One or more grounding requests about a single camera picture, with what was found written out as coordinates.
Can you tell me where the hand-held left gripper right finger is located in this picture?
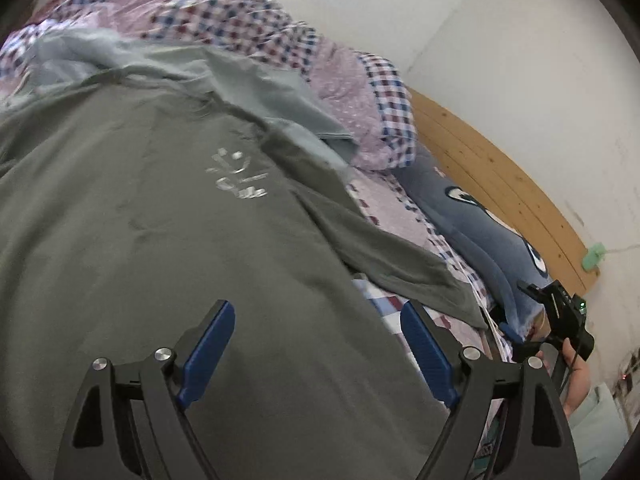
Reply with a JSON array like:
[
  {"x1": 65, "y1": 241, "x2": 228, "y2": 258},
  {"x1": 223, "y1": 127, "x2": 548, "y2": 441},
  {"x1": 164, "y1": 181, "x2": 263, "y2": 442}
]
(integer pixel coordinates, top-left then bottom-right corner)
[{"x1": 401, "y1": 300, "x2": 581, "y2": 480}]

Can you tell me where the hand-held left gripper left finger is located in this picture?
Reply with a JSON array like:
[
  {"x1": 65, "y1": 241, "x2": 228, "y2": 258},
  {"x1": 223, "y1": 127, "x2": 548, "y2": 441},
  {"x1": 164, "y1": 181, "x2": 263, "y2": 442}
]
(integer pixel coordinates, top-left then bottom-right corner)
[{"x1": 52, "y1": 300, "x2": 236, "y2": 480}]

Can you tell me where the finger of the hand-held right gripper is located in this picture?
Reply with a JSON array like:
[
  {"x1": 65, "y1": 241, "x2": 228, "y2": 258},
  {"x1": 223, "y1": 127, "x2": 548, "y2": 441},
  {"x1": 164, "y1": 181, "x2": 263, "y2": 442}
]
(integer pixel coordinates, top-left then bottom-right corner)
[
  {"x1": 500, "y1": 324, "x2": 545, "y2": 362},
  {"x1": 517, "y1": 281, "x2": 551, "y2": 307}
]

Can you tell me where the dark grey t-shirt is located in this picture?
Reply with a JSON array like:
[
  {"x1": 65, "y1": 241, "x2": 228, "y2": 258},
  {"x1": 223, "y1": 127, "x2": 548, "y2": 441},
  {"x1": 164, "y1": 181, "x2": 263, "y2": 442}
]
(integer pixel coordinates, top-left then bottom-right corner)
[{"x1": 0, "y1": 45, "x2": 489, "y2": 480}]

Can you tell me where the person's right forearm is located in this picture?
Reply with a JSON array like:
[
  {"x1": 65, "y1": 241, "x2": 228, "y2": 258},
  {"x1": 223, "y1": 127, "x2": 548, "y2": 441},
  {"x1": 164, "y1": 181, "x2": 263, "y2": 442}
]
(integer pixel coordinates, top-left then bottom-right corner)
[{"x1": 565, "y1": 384, "x2": 632, "y2": 480}]

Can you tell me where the person's right hand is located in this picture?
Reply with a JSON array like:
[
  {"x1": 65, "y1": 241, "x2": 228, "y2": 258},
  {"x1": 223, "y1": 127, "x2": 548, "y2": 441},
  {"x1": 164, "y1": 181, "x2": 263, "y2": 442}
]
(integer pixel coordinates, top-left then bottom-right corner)
[{"x1": 535, "y1": 339, "x2": 594, "y2": 417}]

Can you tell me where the light green charger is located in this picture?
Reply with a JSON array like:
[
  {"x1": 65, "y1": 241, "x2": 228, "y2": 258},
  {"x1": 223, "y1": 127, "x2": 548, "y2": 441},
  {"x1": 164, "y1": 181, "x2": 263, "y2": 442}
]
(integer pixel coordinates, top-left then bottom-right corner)
[{"x1": 580, "y1": 242, "x2": 609, "y2": 272}]

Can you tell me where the blue plush cushion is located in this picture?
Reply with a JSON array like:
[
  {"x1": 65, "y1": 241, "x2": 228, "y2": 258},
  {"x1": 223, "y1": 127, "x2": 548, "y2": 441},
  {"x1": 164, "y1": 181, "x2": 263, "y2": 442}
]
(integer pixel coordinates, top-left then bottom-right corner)
[{"x1": 395, "y1": 142, "x2": 554, "y2": 342}]

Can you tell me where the wooden headboard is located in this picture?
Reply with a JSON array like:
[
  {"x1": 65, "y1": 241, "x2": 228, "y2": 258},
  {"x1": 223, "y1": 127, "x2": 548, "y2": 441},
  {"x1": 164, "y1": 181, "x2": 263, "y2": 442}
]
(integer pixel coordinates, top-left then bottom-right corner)
[{"x1": 405, "y1": 87, "x2": 602, "y2": 292}]

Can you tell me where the checked bed sheet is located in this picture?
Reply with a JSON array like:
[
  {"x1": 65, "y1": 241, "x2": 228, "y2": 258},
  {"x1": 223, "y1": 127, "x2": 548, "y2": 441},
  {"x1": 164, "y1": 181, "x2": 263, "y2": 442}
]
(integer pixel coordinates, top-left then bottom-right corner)
[{"x1": 342, "y1": 165, "x2": 512, "y2": 480}]

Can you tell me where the checked purple pillow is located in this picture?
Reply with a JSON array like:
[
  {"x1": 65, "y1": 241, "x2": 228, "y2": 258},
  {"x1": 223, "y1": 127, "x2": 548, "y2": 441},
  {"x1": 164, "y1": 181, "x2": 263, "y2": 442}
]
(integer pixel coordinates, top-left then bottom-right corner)
[{"x1": 306, "y1": 37, "x2": 419, "y2": 172}]

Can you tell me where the light grey-green shirt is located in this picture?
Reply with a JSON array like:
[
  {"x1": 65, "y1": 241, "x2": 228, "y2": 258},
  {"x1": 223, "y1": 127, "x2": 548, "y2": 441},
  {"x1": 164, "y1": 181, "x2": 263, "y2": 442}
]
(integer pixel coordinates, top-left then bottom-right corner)
[{"x1": 10, "y1": 27, "x2": 359, "y2": 162}]

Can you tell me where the checked purple quilt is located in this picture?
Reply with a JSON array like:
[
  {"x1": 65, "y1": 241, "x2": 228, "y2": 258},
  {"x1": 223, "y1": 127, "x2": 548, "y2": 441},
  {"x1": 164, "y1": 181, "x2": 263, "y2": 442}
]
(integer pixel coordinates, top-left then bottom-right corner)
[{"x1": 0, "y1": 0, "x2": 322, "y2": 77}]

